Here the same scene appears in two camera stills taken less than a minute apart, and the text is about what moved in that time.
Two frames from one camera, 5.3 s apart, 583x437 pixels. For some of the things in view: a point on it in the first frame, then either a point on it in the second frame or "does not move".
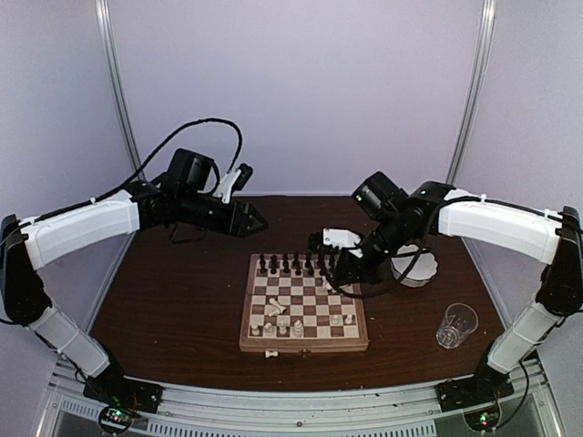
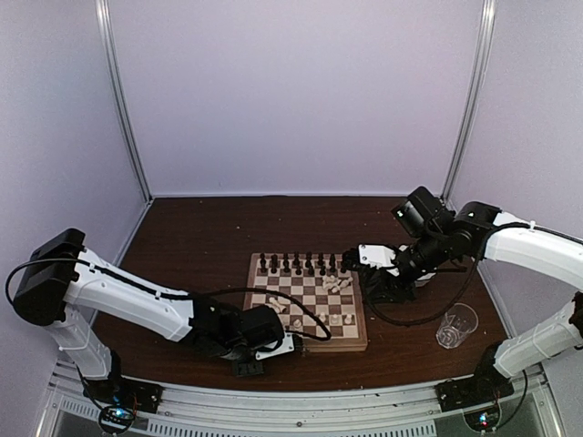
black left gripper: [242, 219] -> [241, 370]
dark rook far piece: [262, 262] does not move
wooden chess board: [290, 308] does not move
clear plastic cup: [459, 320] does not move
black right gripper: [349, 265] -> [387, 285]
